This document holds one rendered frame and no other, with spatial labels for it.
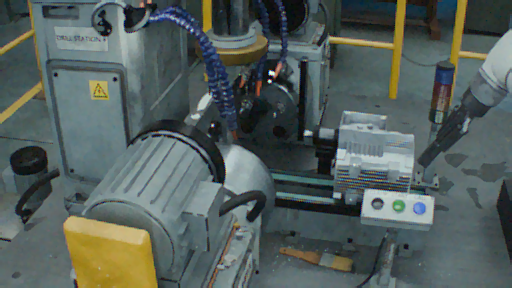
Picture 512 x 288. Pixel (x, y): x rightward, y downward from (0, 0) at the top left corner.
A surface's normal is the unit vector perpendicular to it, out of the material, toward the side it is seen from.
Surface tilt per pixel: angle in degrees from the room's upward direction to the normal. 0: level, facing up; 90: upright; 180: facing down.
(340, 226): 90
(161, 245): 90
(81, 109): 90
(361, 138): 90
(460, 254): 0
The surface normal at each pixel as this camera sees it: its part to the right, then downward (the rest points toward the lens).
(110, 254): -0.22, 0.48
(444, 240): 0.00, -0.87
